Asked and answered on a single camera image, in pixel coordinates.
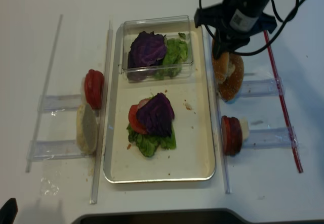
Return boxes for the white bread bun slices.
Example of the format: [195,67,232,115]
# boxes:
[76,103,98,155]

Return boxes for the clear holder lower right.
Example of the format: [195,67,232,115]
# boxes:
[242,127,298,150]

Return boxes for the clear holder upper right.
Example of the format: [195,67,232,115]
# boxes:
[236,78,285,98]

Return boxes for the purple cabbage leaf on tray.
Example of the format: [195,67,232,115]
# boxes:
[136,93,175,137]

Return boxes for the clear rail left of tray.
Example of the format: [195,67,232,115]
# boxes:
[90,19,113,205]

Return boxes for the pink ham slice on tray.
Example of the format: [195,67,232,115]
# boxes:
[138,98,150,109]

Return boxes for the green lettuce on tray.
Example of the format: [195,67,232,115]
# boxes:
[127,124,177,158]

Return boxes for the cream metal tray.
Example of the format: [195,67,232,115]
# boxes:
[103,27,216,184]

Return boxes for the clear holder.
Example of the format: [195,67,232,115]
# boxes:
[26,140,94,161]
[37,95,82,113]
[236,78,285,98]
[242,127,298,150]

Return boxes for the purple cabbage leaf in container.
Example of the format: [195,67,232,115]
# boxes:
[128,31,167,69]

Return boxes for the sesame bun half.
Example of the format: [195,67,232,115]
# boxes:
[212,52,229,83]
[218,54,244,101]

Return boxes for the clear holder lower left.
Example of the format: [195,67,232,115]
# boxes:
[26,140,94,161]

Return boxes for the clear plastic container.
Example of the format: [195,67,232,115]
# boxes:
[119,15,194,83]

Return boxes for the tomato slice on tray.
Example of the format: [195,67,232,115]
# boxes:
[128,105,147,135]

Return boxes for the stacked tomato slices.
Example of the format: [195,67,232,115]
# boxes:
[84,69,104,110]

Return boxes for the red meat patty slices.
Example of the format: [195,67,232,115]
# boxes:
[221,115,243,156]

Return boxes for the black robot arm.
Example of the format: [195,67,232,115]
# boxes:
[194,0,277,59]

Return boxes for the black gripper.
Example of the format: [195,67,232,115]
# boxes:
[194,4,277,59]

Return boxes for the white cheese slice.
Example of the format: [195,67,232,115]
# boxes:
[239,117,250,141]

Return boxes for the green lettuce in container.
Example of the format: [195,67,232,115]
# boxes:
[154,32,188,80]

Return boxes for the clear rail far left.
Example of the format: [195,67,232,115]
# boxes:
[25,14,64,173]

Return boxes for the clear rail of tray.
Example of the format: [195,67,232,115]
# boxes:
[90,19,113,205]
[203,29,232,195]

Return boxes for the clear holder upper left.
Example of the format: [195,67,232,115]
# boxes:
[37,95,82,113]

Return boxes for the black object bottom left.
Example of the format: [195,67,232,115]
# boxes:
[0,198,18,224]

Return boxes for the clear rail right of tray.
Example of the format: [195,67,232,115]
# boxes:
[203,29,232,195]

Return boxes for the red plastic rail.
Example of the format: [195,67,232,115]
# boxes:
[267,46,304,174]

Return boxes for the dark monitor edge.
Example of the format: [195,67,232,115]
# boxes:
[73,209,249,223]

